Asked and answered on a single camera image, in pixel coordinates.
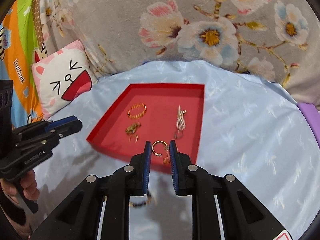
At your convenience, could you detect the small rose gold hoop earring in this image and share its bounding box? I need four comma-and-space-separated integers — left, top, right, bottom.
129, 134, 139, 141

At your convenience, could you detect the light blue satin cloth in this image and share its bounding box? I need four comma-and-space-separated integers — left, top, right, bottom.
31, 61, 319, 239

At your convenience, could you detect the gold twisted bangle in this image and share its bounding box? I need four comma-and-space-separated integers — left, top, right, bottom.
127, 103, 147, 120

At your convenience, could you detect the purple flat object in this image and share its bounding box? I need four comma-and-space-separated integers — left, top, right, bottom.
297, 102, 320, 146

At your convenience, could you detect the grey floral fleece blanket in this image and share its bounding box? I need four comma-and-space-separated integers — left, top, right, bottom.
39, 0, 319, 106

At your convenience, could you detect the red shallow jewelry tray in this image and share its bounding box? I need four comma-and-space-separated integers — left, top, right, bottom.
87, 83, 204, 163

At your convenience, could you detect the person's left hand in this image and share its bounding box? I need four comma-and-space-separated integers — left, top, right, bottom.
1, 170, 40, 205

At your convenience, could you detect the gold link wristwatch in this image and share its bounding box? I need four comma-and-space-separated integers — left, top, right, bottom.
125, 122, 141, 135

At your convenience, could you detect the white pink cat face pillow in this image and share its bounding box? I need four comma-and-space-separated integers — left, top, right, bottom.
31, 40, 98, 120

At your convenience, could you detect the pink white beaded bracelet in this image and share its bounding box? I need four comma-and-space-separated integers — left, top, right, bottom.
176, 105, 187, 131

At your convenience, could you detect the black bead gold bracelet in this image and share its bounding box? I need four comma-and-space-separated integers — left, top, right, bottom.
128, 190, 153, 209

